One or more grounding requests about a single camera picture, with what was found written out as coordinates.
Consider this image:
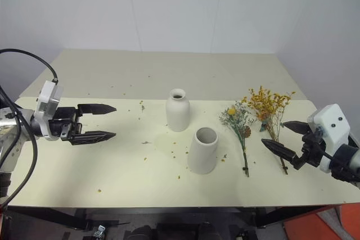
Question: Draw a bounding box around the white conical ceramic vase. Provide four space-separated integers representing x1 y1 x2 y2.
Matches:
187 127 219 175

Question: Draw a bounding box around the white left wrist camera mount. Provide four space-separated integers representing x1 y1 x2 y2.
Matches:
33 80 64 141

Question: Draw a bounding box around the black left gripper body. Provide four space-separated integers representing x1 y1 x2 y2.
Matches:
47 106 84 142

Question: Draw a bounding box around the black table frame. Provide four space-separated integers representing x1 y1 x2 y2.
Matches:
0 205 343 231

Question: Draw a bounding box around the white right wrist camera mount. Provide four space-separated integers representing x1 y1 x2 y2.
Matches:
306 103 351 173

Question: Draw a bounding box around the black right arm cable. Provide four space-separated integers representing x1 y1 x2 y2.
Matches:
314 127 343 161

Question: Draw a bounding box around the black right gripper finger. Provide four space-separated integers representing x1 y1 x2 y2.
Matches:
282 121 310 135
261 138 299 162

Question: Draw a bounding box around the orange floor mat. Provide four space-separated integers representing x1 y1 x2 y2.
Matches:
282 205 360 240

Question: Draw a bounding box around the white bottle-shaped ceramic vase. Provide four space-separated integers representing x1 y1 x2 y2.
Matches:
165 88 190 133

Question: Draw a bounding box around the green dried flower bunch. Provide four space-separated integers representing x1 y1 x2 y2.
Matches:
219 101 257 178

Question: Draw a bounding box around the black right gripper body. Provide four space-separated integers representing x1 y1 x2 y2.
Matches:
291 127 327 170

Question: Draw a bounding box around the cream table mat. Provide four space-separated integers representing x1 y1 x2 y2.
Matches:
6 96 355 209

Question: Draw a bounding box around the yellow dried flower bunch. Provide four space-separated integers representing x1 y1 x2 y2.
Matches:
241 85 296 175

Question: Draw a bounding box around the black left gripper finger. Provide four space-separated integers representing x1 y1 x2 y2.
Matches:
77 103 117 116
71 130 117 146

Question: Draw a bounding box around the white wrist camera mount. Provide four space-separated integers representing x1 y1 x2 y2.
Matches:
33 80 64 141
306 103 351 173

